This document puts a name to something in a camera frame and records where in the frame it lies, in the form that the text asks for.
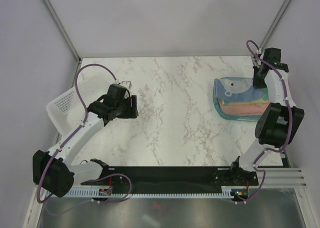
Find blue towel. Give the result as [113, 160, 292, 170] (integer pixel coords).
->
[213, 77, 268, 102]

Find yellow towel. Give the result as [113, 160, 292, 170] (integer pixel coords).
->
[217, 88, 269, 106]

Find pink towel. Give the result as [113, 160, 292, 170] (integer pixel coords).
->
[218, 103, 269, 116]

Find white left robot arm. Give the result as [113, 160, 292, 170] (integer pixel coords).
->
[32, 81, 139, 198]

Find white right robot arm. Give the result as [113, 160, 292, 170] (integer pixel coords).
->
[228, 47, 305, 185]

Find teal translucent plastic tub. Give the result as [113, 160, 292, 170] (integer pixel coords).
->
[212, 95, 261, 122]

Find white perforated plastic basket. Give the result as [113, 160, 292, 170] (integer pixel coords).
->
[46, 72, 114, 137]

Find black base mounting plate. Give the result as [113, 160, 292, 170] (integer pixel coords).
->
[99, 166, 259, 192]

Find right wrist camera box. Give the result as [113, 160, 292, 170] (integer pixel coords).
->
[252, 50, 262, 67]

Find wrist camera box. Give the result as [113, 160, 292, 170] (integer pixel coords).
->
[252, 50, 262, 67]
[118, 80, 132, 91]

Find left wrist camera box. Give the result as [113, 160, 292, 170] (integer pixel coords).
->
[118, 80, 132, 91]

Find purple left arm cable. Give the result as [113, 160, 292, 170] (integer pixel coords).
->
[36, 63, 133, 216]

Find right aluminium frame post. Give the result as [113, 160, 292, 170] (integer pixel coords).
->
[260, 0, 292, 49]

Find aluminium frame post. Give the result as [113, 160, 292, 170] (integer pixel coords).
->
[260, 0, 292, 49]
[41, 0, 82, 64]

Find aluminium table edge rail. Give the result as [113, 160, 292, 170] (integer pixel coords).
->
[262, 167, 307, 189]

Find left aluminium frame post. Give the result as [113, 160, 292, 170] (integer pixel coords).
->
[41, 0, 82, 64]

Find white slotted cable duct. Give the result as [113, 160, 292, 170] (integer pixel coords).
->
[65, 186, 240, 199]

